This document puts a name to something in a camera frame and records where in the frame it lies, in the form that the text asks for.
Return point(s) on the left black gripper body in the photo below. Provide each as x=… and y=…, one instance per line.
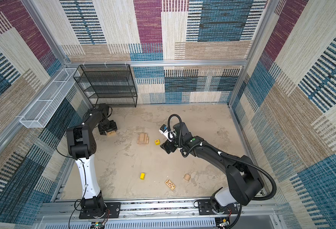
x=107, y=126

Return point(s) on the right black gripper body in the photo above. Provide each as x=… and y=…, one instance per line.
x=173, y=145

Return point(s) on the patterned wood block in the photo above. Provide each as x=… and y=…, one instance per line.
x=170, y=184
x=111, y=133

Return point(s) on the light wood block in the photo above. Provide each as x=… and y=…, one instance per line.
x=142, y=138

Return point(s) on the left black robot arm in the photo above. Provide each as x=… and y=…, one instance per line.
x=82, y=148

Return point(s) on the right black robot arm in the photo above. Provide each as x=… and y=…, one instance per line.
x=244, y=180

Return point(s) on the small wood cylinder block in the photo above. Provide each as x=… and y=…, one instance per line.
x=187, y=177

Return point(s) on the small yellow block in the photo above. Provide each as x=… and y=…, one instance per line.
x=142, y=175

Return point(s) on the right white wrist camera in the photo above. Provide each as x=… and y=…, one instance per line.
x=170, y=135

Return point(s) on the black wire shelf rack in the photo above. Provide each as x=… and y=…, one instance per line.
x=107, y=84

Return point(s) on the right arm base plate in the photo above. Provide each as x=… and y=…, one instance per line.
x=205, y=208

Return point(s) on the white wire mesh basket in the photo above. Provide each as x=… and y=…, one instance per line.
x=45, y=106

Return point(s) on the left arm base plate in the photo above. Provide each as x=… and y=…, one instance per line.
x=112, y=210

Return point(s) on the aluminium front rail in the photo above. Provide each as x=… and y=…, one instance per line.
x=161, y=213

